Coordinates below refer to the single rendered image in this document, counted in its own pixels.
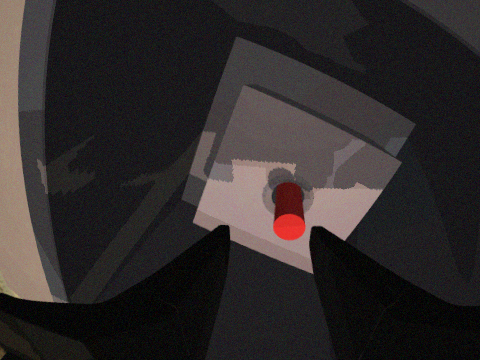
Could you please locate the dark red peg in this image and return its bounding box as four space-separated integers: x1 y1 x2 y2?
273 181 305 240

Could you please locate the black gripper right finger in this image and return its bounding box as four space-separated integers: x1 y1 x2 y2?
309 227 480 360

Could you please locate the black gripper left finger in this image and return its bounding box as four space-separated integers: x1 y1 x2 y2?
0 225 231 360

